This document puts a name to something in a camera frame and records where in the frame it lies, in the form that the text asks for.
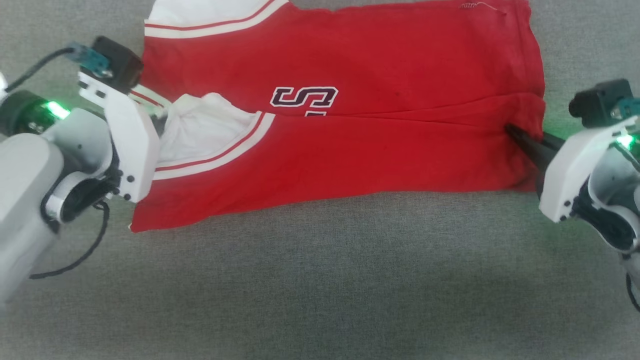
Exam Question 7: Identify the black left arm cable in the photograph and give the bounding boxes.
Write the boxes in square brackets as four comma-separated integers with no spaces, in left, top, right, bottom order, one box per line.
[29,199,111,280]

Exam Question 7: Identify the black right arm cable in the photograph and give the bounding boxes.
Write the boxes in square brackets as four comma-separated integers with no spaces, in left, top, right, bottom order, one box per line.
[625,271,640,314]

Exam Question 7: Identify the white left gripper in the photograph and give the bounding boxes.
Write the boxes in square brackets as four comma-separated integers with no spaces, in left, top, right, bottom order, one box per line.
[77,70,162,204]

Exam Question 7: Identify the grey fabric sofa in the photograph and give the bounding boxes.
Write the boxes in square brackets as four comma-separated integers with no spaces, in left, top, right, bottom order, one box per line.
[0,0,640,360]

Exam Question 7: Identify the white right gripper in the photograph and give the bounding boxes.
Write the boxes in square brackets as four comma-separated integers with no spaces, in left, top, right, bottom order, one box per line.
[504,115,640,224]

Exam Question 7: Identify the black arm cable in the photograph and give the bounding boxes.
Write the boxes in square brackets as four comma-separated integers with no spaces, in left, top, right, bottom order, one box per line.
[29,199,111,280]
[625,271,640,314]

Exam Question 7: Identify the red and white jersey shirt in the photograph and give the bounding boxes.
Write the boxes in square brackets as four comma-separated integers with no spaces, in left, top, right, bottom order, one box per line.
[129,0,547,234]

